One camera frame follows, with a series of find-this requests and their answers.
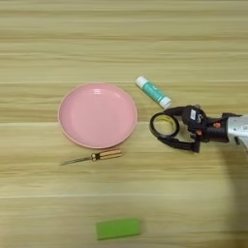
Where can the black tape roll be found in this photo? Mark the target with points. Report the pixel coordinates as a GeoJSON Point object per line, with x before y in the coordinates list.
{"type": "Point", "coordinates": [151, 126]}

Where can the green rectangular block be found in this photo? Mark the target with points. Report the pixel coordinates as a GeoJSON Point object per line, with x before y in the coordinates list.
{"type": "Point", "coordinates": [117, 228]}

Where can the pink round plate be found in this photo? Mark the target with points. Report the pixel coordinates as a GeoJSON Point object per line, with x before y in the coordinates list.
{"type": "Point", "coordinates": [97, 116]}

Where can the white green glue stick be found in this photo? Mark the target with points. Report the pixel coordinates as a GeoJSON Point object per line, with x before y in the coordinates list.
{"type": "Point", "coordinates": [153, 92]}

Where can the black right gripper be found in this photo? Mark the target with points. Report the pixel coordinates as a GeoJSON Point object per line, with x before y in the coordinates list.
{"type": "Point", "coordinates": [216, 132]}

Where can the black box white label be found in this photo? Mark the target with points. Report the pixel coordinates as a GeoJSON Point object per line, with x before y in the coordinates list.
{"type": "Point", "coordinates": [193, 116]}

